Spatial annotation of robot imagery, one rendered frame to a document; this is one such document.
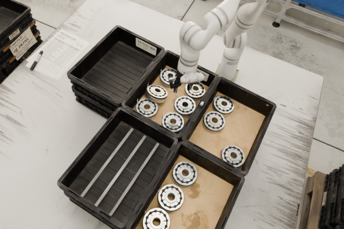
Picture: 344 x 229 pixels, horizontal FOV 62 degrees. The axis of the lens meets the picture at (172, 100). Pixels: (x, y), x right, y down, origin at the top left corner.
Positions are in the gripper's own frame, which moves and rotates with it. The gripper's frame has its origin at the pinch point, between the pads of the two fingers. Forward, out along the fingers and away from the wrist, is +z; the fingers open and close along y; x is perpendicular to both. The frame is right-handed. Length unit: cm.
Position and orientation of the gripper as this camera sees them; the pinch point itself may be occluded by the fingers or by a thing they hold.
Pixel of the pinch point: (182, 88)
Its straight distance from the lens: 123.3
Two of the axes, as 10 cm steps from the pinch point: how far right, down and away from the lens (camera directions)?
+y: -9.6, 1.8, -2.3
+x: 2.7, 8.2, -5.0
